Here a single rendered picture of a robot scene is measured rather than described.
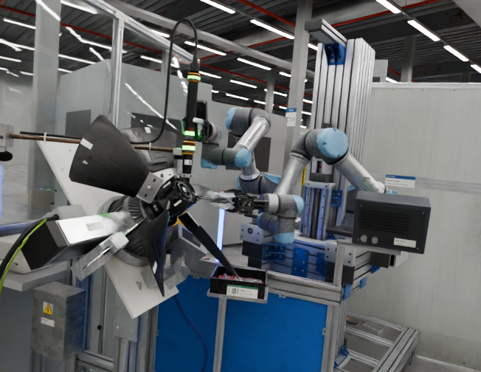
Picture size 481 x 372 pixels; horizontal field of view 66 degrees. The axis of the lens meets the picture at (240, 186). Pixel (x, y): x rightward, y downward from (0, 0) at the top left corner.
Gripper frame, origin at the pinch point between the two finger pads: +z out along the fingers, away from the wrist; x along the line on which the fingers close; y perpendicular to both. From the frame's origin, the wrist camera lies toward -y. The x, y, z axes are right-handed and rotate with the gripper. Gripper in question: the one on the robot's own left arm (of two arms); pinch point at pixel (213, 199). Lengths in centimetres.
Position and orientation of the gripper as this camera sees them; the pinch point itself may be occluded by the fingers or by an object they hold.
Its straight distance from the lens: 141.8
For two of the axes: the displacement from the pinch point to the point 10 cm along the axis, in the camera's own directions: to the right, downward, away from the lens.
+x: -1.0, 9.8, 1.7
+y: 2.6, 2.0, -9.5
